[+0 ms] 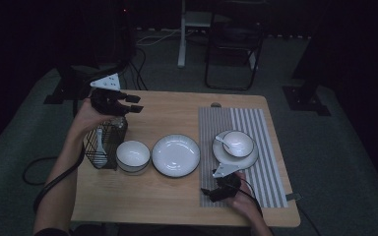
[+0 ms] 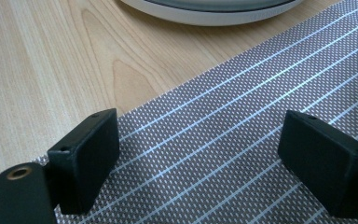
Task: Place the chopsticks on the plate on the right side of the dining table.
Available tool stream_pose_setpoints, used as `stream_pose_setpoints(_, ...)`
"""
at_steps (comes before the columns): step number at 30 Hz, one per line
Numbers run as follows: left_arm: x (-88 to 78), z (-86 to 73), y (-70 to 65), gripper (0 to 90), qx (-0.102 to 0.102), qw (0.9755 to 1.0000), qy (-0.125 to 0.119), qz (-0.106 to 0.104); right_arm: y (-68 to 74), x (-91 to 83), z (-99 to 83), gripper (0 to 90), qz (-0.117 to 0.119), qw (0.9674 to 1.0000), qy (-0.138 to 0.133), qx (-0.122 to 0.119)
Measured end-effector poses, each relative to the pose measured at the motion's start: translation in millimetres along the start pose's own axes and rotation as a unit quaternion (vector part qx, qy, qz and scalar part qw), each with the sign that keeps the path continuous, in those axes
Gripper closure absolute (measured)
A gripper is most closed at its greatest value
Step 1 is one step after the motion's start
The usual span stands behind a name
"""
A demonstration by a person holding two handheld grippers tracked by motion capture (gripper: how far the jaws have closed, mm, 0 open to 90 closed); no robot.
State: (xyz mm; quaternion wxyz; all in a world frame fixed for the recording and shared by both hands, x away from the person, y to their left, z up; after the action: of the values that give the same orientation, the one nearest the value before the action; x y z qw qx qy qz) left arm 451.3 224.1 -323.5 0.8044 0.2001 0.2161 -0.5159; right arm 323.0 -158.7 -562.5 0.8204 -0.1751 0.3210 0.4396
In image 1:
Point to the white plate with black rim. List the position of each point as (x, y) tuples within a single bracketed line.
[(176, 154), (233, 160)]

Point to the person's right hand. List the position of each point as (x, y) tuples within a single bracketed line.
[(246, 201)]

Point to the person's dark clothing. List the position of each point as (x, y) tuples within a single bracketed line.
[(177, 232)]

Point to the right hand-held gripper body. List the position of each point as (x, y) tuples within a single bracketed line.
[(226, 188)]

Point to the bunch of white chopsticks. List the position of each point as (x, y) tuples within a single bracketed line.
[(119, 123)]

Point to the grey striped placemat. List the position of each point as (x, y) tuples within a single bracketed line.
[(269, 131)]

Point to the person's left hand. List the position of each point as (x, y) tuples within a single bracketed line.
[(88, 119)]

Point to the white metal stand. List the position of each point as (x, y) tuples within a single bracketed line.
[(182, 49)]

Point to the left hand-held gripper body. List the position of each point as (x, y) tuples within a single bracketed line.
[(106, 101)]

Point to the grey tape piece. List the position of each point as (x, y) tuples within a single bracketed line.
[(293, 196)]

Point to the small round grey grommet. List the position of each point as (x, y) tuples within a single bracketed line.
[(215, 105)]

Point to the black stand base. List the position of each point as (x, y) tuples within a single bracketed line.
[(62, 93), (303, 100)]

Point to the black folding chair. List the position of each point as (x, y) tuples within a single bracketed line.
[(236, 34)]

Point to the white bowl with black rim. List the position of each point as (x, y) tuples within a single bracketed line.
[(133, 155), (241, 144)]

